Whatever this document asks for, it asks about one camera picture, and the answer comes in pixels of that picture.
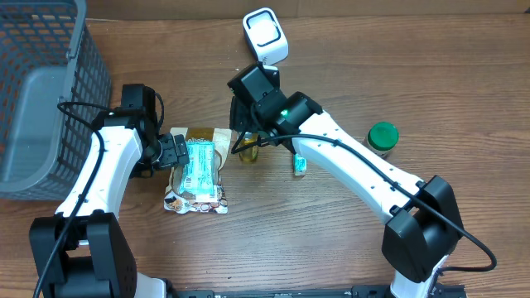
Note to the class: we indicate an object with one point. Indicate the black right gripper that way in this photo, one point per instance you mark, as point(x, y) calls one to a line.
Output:
point(236, 114)

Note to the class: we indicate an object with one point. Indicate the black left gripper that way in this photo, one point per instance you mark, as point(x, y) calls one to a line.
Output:
point(176, 151)

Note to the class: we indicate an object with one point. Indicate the yellow oil bottle silver cap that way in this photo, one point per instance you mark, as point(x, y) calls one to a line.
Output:
point(250, 154)

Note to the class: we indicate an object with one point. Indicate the mint green wet wipes pack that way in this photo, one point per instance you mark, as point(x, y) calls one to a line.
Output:
point(198, 175)

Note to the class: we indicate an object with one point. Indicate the brown snack packet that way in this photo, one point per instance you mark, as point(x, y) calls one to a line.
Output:
point(185, 203)

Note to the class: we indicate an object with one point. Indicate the teal Kleenex tissue pack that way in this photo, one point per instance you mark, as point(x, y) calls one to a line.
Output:
point(299, 165)

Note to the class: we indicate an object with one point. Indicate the green lid glass jar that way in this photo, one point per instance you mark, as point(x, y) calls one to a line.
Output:
point(382, 138)

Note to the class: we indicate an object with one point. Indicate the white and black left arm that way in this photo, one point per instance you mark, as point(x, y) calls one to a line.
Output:
point(81, 251)

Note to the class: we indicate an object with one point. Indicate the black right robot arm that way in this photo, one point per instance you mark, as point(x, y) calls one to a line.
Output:
point(421, 219)

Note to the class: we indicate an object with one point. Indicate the white barcode scanner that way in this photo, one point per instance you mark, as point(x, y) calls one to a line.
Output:
point(264, 36)

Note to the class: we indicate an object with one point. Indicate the dark grey plastic basket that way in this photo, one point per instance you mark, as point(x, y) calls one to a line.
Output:
point(53, 81)

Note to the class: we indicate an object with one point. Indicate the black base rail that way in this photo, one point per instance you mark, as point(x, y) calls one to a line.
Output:
point(353, 292)

